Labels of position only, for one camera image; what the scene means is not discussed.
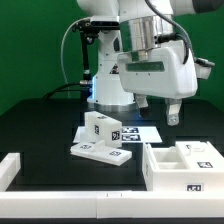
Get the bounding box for white cabinet door panel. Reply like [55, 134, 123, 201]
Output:
[175, 141, 224, 171]

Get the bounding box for white panel with knob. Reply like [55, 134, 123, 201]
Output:
[70, 140, 132, 166]

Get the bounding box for white cabinet body box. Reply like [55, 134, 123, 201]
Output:
[142, 143, 224, 192]

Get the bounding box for grey camera cable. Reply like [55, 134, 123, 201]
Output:
[60, 17, 90, 85]

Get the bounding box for black camera on stand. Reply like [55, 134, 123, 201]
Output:
[72, 16, 120, 103]

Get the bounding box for black base cables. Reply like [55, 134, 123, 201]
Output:
[42, 79, 94, 100]

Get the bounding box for white U-shaped table fence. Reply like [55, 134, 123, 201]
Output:
[0, 153, 224, 219]

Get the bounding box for white marker sheet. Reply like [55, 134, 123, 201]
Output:
[73, 126, 162, 143]

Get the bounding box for white cabinet block with markers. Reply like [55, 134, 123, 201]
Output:
[84, 111, 122, 148]

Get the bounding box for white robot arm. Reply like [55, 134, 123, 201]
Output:
[77, 0, 224, 126]

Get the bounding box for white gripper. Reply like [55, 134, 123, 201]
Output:
[117, 41, 198, 126]

